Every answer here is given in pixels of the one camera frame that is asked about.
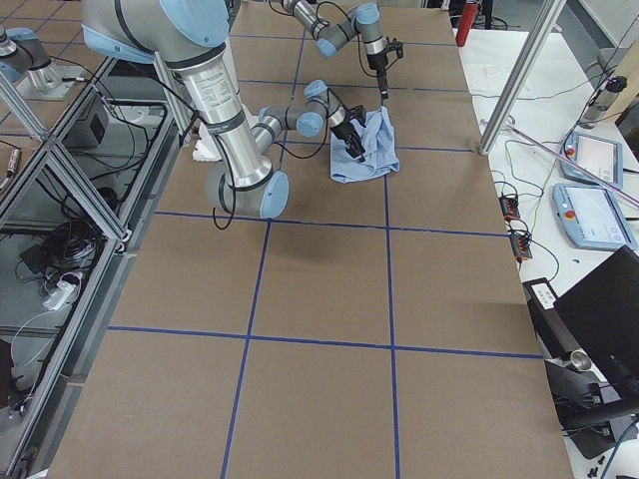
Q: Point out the light blue t-shirt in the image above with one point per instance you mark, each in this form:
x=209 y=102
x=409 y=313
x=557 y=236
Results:
x=379 y=157

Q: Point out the grey electronics box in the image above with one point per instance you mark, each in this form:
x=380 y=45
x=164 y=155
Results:
x=90 y=127

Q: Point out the far blue teach pendant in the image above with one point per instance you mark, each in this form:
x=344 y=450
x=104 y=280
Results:
x=600 y=157

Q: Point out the aluminium frame post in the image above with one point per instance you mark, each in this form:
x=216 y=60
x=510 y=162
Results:
x=535 y=40

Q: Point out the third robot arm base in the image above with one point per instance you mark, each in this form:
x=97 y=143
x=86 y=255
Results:
x=26 y=63

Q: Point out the black monitor stand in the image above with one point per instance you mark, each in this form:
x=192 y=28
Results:
x=592 y=414

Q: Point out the aluminium frame rail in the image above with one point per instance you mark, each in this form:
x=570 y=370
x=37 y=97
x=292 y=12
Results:
x=78 y=215

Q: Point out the blue teach pendant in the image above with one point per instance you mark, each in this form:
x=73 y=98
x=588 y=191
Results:
x=591 y=217
x=600 y=157

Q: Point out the red cylinder bottle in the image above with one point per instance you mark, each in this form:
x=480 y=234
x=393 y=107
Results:
x=466 y=22

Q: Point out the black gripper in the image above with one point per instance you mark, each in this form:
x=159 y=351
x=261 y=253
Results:
x=343 y=131
x=375 y=61

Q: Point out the near blue teach pendant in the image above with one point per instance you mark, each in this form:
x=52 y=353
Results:
x=591 y=217

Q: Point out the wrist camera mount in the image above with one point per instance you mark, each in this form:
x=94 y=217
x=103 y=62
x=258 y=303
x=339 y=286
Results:
x=394 y=46
x=358 y=114

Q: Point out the black laptop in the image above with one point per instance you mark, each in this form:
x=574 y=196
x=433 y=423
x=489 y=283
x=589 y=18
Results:
x=601 y=312

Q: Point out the white power strip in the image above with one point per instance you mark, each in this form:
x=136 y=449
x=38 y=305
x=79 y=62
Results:
x=63 y=293

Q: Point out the orange black terminal board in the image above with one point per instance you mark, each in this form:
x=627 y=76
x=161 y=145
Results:
x=509 y=208

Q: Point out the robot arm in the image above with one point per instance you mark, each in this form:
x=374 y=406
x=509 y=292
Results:
x=361 y=23
x=190 y=37

